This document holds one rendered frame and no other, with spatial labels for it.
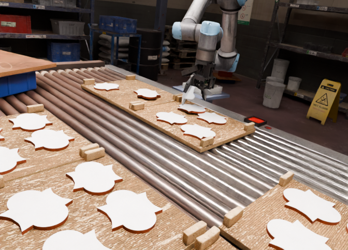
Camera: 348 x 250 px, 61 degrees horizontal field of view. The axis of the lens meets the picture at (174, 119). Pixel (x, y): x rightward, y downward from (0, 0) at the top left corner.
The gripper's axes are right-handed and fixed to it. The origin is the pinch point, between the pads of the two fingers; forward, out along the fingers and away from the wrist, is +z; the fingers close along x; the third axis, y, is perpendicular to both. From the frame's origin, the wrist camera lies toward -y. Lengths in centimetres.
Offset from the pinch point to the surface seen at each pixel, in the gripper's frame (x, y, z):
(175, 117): -14.8, 4.6, 2.4
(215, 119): -1.1, 14.7, 2.1
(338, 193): -7, 67, 2
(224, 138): -10.9, 27.4, 2.4
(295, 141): 18.0, 42.2, 4.0
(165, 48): 335, -381, 71
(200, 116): -3.7, 8.8, 2.3
